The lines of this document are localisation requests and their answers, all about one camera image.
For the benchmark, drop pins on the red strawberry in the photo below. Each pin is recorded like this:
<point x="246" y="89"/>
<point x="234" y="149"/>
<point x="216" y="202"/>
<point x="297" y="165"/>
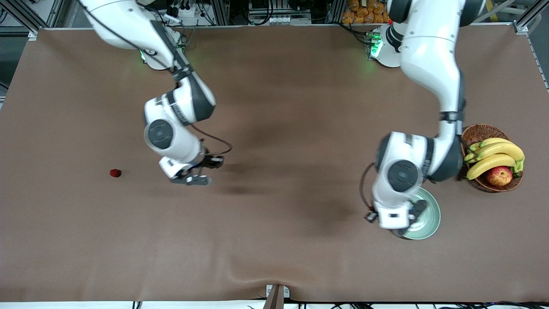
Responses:
<point x="115" y="173"/>

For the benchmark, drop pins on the bag of orange snacks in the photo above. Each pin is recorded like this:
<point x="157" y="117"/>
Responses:
<point x="364" y="13"/>

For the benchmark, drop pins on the red yellow apple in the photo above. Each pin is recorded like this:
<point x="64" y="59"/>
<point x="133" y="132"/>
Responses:
<point x="499" y="177"/>

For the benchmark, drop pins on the yellow banana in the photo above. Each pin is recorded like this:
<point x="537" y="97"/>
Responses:
<point x="469" y="158"/>
<point x="472" y="148"/>
<point x="493" y="141"/>
<point x="502" y="150"/>
<point x="489" y="165"/>

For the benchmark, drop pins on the white terminal block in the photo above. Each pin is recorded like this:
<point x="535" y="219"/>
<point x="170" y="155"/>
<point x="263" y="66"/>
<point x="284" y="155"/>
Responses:
<point x="279" y="19"/>

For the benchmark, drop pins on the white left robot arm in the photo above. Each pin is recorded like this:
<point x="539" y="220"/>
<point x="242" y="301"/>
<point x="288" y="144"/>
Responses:
<point x="429" y="51"/>

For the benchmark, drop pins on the white power strip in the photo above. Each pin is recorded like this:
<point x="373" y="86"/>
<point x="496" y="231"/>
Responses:
<point x="186" y="12"/>

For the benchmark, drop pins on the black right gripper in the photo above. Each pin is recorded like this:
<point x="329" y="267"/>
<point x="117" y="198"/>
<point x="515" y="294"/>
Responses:
<point x="209" y="160"/>

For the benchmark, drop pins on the brown wicker basket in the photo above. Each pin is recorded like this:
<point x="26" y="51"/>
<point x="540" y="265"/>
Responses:
<point x="480" y="133"/>

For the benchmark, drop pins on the aluminium frame profile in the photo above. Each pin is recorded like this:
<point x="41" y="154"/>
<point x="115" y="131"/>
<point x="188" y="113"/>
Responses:
<point x="525" y="21"/>
<point x="25" y="15"/>

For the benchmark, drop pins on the brown table cloth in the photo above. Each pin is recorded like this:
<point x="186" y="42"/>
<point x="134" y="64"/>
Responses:
<point x="279" y="86"/>

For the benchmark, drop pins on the pale green round plate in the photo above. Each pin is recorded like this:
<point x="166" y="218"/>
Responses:
<point x="431" y="219"/>

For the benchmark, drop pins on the grey metal table bracket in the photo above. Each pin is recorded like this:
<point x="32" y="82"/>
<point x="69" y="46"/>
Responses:
<point x="276" y="298"/>

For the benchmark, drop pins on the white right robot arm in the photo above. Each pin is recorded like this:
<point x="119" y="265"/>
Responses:
<point x="163" y="135"/>

